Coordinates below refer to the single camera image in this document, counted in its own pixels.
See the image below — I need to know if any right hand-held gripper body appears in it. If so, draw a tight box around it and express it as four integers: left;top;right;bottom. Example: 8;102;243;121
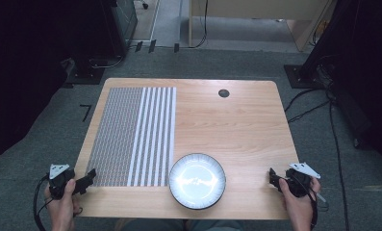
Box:
284;162;322;198

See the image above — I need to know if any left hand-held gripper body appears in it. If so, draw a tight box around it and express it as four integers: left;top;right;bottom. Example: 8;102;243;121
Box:
47;164;76;201

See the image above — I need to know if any white plate with dark rim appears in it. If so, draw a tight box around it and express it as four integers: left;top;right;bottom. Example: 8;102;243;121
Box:
167;152;227;211

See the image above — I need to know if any person's right hand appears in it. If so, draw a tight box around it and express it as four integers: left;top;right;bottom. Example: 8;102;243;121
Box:
277;176;322;225

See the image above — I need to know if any person's left hand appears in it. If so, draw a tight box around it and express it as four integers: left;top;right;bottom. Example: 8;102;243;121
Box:
43;178;78;223

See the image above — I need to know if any grey striped placemat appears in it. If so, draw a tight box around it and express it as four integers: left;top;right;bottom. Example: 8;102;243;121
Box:
85;86;178;188

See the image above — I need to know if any black stand base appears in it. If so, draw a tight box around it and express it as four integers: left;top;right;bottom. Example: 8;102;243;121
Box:
283;64;326;90
62;57;122;87

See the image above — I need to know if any black curtain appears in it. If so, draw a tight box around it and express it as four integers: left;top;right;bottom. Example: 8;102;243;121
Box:
0;0;129;176
302;0;382;165

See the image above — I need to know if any dark equipment cabinet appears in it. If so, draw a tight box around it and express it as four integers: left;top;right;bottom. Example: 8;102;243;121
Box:
111;0;139;58

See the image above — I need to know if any light wooden cabinet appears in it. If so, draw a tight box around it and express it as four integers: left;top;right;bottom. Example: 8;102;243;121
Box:
188;0;338;53

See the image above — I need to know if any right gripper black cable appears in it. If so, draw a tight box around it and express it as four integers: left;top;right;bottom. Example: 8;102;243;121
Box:
302;181;330;231

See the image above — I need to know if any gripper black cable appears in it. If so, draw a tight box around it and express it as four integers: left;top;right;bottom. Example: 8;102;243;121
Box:
302;181;330;231
33;173;56;231

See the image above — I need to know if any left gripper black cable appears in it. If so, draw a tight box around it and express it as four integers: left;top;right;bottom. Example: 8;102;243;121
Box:
33;173;56;231

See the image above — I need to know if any long black floor cable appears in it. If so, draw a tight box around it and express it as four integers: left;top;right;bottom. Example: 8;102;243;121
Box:
326;90;351;231

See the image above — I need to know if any thin black hanging cable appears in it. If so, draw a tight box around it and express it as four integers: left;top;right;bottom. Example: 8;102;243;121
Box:
190;0;210;50

